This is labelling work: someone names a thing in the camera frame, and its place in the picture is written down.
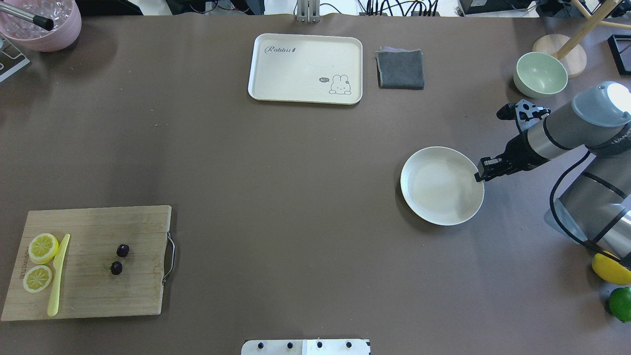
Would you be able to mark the metal black tipped tongs handle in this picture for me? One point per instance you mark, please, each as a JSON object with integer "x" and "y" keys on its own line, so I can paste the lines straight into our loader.
{"x": 40, "y": 21}

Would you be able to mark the black tablet frame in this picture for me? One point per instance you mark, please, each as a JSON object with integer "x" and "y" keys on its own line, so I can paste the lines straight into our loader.
{"x": 619, "y": 45}

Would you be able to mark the lemon slice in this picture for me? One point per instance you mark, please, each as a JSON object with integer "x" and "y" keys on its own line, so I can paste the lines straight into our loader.
{"x": 43, "y": 248}
{"x": 37, "y": 278}

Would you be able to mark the cream rabbit tray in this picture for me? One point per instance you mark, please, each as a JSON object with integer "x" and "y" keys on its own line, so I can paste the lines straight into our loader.
{"x": 306, "y": 69}

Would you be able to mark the yellow plastic knife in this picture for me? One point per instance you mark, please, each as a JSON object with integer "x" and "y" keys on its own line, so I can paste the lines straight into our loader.
{"x": 58, "y": 264}

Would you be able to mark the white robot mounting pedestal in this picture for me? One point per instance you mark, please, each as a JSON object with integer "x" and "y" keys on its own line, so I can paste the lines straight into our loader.
{"x": 307, "y": 347}

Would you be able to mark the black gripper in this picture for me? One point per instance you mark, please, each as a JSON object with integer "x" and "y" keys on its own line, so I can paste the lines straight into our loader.
{"x": 517, "y": 153}

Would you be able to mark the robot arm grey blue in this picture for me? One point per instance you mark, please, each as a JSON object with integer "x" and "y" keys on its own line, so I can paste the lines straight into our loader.
{"x": 591, "y": 210}

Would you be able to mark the yellow lemon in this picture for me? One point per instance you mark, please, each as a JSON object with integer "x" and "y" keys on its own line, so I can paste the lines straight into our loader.
{"x": 610, "y": 271}

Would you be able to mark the dark grey folded cloth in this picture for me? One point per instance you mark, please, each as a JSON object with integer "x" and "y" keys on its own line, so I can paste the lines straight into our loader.
{"x": 400, "y": 68}

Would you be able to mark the white cup rack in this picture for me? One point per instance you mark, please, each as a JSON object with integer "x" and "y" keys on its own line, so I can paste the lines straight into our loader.
{"x": 12, "y": 59}

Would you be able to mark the green lime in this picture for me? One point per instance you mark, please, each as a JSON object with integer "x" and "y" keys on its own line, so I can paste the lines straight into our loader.
{"x": 619, "y": 304}

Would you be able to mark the pink bowl with ice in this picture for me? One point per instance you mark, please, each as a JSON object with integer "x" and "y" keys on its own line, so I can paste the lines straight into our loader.
{"x": 64, "y": 13}

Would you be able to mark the aluminium frame post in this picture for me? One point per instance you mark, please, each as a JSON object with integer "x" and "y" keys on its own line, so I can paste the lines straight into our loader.
{"x": 308, "y": 11}

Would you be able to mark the wooden mug tree stand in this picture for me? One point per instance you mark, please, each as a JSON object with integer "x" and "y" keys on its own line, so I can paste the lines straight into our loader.
{"x": 568, "y": 50}

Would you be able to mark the white shallow plate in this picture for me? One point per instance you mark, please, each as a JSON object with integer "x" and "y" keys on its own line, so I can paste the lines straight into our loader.
{"x": 438, "y": 184}

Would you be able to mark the wooden cutting board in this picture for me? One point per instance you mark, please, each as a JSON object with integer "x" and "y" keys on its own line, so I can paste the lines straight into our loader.
{"x": 88, "y": 289}

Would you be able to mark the green bowl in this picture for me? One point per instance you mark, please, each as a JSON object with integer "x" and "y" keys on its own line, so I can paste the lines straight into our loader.
{"x": 539, "y": 75}

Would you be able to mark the dark red cherry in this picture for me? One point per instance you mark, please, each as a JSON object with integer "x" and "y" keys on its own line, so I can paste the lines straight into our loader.
{"x": 116, "y": 268}
{"x": 123, "y": 250}

